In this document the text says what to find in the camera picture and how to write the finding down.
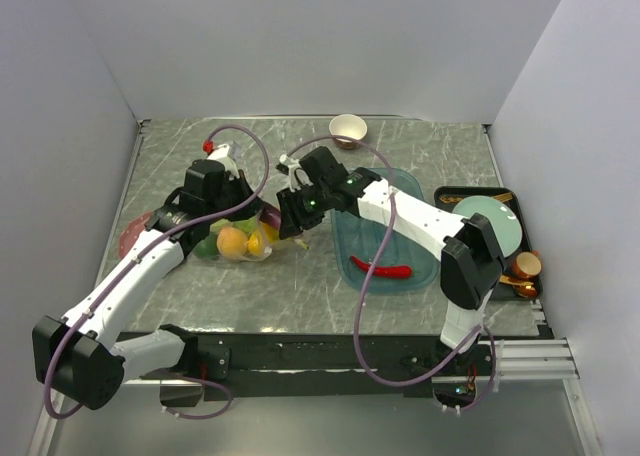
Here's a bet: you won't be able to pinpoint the yellow green mango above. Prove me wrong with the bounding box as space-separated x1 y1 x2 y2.
261 222 279 243

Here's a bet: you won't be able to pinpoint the clear zip top bag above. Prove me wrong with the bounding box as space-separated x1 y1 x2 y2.
192 140 311 265

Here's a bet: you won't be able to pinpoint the beige ceramic bowl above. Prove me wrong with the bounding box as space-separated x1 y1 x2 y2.
329 114 368 150

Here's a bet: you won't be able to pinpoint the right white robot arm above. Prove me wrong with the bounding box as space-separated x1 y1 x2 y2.
277 146 506 374

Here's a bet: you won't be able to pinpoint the pink plate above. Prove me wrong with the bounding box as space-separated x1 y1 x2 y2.
118 212 151 259

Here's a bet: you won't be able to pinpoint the light green plate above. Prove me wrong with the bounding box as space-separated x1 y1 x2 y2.
452 196 523 258

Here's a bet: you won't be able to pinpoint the yellow lemon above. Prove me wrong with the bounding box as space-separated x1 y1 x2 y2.
247 229 271 259

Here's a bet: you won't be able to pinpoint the purple eggplant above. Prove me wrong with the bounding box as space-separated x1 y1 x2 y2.
260 202 309 251

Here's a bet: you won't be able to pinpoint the teal plastic food tray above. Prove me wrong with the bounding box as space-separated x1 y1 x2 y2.
330 168 441 295

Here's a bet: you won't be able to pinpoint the black serving tray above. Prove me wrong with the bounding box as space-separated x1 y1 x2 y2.
432 185 544 302

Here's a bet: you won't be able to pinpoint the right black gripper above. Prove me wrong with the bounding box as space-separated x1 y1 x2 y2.
276 183 332 240

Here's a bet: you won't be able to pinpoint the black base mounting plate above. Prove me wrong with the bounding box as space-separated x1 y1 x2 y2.
138 325 496 407

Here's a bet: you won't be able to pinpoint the orange fruit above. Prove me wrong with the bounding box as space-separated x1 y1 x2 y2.
216 227 248 261

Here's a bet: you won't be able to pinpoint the pale green cabbage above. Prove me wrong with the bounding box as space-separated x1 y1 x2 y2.
217 217 258 235

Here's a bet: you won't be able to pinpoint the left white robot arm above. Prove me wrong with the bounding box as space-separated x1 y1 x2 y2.
32 142 262 419

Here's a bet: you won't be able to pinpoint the wooden chopsticks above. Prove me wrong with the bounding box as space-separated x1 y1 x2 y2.
491 192 514 203

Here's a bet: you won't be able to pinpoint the red chili pepper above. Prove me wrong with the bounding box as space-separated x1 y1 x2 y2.
350 255 413 280

